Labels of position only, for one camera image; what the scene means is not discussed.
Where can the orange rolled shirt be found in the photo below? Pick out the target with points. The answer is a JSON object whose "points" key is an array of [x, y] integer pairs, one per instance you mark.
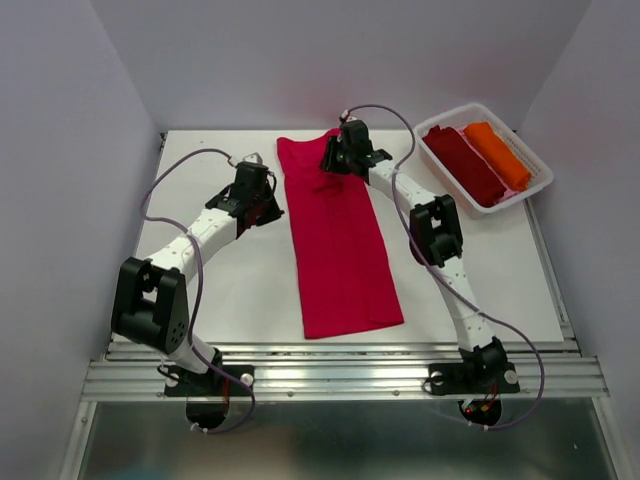
{"points": [[499, 156]]}

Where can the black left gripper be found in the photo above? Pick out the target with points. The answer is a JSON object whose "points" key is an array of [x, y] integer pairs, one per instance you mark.
{"points": [[274, 213]]}

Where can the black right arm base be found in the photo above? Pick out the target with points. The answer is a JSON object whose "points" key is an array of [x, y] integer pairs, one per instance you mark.
{"points": [[479, 371]]}

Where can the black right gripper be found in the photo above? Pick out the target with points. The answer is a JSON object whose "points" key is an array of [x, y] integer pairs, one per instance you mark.
{"points": [[328, 161]]}

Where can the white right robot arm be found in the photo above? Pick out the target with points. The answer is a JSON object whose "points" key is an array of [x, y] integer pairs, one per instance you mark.
{"points": [[433, 228]]}

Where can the aluminium rail frame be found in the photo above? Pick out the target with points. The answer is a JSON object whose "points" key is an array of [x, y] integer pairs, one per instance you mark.
{"points": [[346, 371]]}

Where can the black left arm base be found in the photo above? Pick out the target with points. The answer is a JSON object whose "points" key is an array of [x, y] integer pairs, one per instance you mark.
{"points": [[182, 383]]}

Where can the white plastic basket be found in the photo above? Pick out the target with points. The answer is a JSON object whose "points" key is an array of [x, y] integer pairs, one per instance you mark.
{"points": [[458, 118]]}

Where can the dark red rolled shirt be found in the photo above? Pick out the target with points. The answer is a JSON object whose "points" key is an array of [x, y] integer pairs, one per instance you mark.
{"points": [[466, 166]]}

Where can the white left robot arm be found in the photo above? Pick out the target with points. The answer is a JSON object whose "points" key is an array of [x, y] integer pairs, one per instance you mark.
{"points": [[157, 298]]}

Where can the crimson red t shirt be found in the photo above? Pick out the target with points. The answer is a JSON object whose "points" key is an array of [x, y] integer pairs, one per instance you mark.
{"points": [[344, 278]]}

